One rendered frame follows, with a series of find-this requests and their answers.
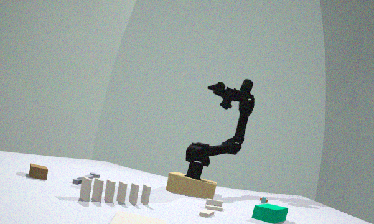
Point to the grey flat bar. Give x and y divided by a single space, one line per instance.
79 179

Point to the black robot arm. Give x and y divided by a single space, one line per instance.
201 152

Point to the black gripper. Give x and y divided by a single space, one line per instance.
219 89

